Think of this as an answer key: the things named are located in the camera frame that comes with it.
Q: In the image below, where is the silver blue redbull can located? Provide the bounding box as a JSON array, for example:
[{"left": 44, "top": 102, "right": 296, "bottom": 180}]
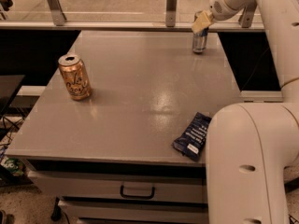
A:
[{"left": 192, "top": 10, "right": 209, "bottom": 54}]

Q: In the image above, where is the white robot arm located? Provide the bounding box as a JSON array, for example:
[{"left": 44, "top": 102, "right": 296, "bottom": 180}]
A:
[{"left": 192, "top": 0, "right": 299, "bottom": 224}]

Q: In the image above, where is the middle metal railing bracket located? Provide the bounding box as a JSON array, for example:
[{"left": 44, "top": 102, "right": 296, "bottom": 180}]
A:
[{"left": 165, "top": 0, "right": 177, "bottom": 27}]

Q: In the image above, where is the right metal railing bracket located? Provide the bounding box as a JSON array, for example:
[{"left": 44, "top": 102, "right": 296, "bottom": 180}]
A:
[{"left": 238, "top": 2, "right": 257, "bottom": 28}]

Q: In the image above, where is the left metal railing bracket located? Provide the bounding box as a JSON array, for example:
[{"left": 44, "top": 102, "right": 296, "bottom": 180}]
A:
[{"left": 47, "top": 0, "right": 66, "bottom": 26}]

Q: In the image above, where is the gold lacroix can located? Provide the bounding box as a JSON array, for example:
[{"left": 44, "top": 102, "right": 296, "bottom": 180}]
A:
[{"left": 58, "top": 54, "right": 92, "bottom": 101}]

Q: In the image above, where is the metal railing bracket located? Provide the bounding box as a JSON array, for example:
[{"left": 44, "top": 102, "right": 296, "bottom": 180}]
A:
[
  {"left": 47, "top": 0, "right": 66, "bottom": 26},
  {"left": 165, "top": 0, "right": 177, "bottom": 27},
  {"left": 238, "top": 2, "right": 257, "bottom": 28}
]

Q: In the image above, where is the green snack bag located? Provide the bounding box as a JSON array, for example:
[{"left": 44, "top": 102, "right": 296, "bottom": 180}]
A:
[{"left": 1, "top": 156, "right": 24, "bottom": 176}]

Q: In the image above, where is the blue rxbar wrapper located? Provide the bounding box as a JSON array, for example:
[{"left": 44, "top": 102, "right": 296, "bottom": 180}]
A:
[{"left": 172, "top": 112, "right": 211, "bottom": 161}]

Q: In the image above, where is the black drawer handle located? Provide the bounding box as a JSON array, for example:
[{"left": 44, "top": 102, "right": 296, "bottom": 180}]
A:
[{"left": 120, "top": 185, "right": 155, "bottom": 200}]

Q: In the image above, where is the grey drawer cabinet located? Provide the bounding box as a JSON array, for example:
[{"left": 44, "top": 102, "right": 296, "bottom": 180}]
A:
[{"left": 7, "top": 31, "right": 240, "bottom": 224}]

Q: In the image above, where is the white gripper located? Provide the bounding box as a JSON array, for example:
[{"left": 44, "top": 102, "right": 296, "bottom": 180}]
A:
[{"left": 192, "top": 0, "right": 253, "bottom": 34}]

